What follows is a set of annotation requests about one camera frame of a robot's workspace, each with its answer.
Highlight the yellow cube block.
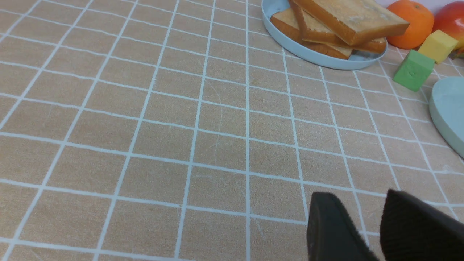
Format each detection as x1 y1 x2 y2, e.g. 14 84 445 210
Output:
418 30 459 64

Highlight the green cube block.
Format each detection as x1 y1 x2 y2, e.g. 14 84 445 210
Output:
393 50 435 91

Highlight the red apple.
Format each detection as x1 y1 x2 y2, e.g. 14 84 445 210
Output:
432 1 464 54

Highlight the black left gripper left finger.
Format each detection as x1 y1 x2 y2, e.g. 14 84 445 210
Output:
307 192 378 261

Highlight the light green center plate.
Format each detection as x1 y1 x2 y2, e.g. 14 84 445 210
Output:
429 76 464 157

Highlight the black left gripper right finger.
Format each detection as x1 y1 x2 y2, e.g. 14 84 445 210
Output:
380 189 464 261

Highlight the light blue bread plate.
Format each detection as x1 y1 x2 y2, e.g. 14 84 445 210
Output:
261 0 388 70

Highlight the orange fruit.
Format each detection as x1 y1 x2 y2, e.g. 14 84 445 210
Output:
387 0 434 49

